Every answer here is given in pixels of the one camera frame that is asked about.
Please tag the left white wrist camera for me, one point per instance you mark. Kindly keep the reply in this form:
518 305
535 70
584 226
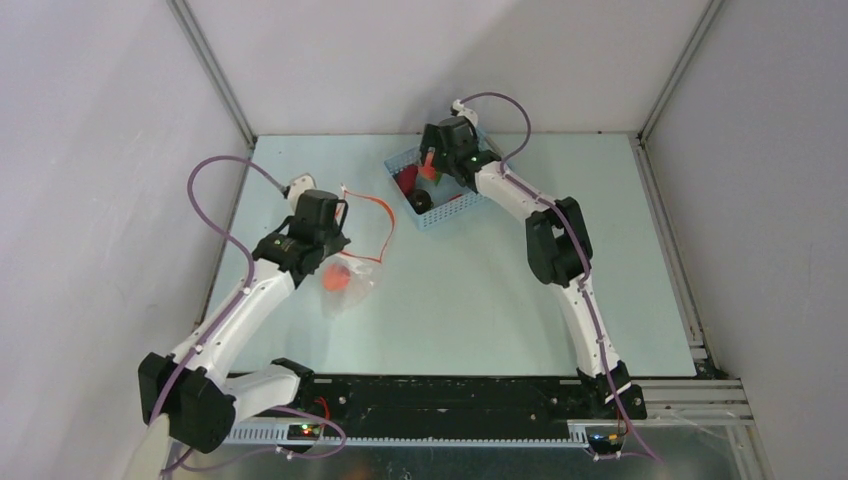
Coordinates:
298 185

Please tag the dark red toy fruit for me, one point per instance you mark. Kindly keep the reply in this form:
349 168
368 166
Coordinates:
406 179

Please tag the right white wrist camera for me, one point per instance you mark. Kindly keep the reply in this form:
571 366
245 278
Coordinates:
459 109

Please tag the orange peach toy fruit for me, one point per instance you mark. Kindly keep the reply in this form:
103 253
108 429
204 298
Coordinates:
426 170

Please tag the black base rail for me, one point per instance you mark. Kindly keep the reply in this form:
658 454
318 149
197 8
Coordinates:
461 408

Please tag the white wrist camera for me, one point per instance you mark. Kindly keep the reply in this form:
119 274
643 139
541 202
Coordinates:
459 109
298 185

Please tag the light blue perforated basket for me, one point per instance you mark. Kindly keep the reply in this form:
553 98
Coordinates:
447 185

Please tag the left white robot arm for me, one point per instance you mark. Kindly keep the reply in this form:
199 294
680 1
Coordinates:
192 385

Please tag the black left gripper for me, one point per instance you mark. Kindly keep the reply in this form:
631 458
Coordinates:
338 241

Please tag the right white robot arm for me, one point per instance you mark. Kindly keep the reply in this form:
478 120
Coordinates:
558 249

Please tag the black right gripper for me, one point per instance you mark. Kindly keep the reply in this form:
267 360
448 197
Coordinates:
429 159

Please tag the clear zip bag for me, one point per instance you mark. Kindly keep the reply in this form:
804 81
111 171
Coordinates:
366 269

